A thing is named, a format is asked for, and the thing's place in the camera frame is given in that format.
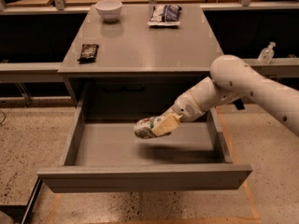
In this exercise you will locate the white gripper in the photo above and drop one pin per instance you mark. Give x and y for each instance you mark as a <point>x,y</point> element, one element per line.
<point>185,108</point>

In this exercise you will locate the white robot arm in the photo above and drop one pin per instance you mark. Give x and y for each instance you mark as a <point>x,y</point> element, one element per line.
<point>230,79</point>

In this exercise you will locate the open grey top drawer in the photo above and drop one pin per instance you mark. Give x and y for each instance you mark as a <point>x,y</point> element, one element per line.
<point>101,156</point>

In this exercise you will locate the grey cabinet desk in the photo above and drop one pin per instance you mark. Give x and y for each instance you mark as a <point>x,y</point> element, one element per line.
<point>139,71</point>

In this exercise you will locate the dark brown snack packet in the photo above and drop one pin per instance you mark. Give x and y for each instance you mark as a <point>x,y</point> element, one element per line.
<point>88,53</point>

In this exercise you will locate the blue white snack bag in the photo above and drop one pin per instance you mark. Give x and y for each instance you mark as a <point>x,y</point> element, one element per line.
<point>165,15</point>

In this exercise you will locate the clear sanitizer bottle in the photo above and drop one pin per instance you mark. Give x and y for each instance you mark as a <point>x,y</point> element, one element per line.
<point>266,55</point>

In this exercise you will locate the white ceramic bowl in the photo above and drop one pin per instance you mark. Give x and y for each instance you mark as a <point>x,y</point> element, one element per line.
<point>109,10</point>

